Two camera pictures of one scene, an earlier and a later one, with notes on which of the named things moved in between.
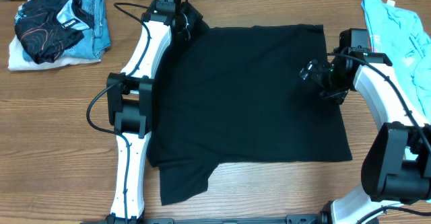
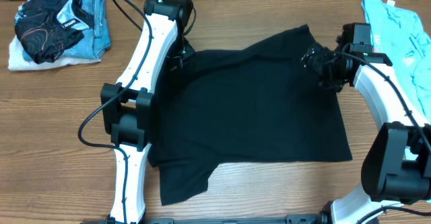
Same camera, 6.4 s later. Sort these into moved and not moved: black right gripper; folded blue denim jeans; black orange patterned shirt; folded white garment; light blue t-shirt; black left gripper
Moved: black left gripper; black right gripper
Not moved: folded blue denim jeans; folded white garment; light blue t-shirt; black orange patterned shirt
